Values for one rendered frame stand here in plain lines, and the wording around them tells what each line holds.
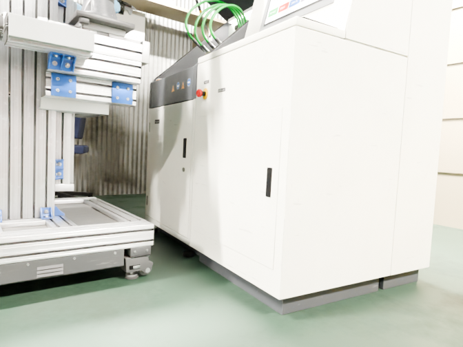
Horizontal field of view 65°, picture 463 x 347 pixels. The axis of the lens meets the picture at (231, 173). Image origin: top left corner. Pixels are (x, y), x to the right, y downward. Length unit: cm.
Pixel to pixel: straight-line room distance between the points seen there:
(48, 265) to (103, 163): 268
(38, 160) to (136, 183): 258
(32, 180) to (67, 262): 41
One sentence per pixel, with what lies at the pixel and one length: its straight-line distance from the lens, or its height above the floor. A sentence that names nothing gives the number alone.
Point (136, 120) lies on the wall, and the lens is 418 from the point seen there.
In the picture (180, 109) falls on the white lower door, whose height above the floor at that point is 75.
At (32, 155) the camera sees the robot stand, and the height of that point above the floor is 49.
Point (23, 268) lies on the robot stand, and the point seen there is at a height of 12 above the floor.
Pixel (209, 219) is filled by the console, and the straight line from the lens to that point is 161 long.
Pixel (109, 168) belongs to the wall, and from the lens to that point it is 408.
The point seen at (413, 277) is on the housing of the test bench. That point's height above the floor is 3.
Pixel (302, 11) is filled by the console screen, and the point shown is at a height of 113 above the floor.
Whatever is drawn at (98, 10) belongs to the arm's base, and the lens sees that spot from 163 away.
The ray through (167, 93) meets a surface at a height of 85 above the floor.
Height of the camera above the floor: 56
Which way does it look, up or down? 4 degrees down
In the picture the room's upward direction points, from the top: 3 degrees clockwise
